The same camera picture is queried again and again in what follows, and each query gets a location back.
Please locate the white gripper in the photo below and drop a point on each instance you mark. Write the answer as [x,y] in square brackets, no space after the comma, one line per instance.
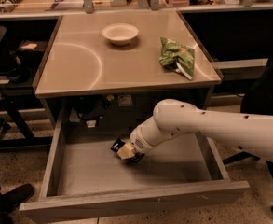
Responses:
[137,141]

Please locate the black rxbar chocolate wrapper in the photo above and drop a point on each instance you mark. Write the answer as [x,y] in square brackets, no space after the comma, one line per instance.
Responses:
[138,156]

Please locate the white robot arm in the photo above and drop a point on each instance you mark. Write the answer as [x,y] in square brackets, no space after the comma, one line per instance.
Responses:
[172,118]

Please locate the open grey wooden drawer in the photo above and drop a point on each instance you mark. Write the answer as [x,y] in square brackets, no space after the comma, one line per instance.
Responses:
[85,179]

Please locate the green chip bag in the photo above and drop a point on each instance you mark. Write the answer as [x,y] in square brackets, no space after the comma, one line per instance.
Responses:
[177,57]

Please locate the black shoe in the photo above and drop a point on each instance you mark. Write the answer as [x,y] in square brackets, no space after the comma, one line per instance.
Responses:
[14,198]

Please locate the black box with label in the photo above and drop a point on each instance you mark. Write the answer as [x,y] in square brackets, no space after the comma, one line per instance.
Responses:
[31,52]

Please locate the black office chair right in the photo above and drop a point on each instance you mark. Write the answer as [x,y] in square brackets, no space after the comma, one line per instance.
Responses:
[258,100]

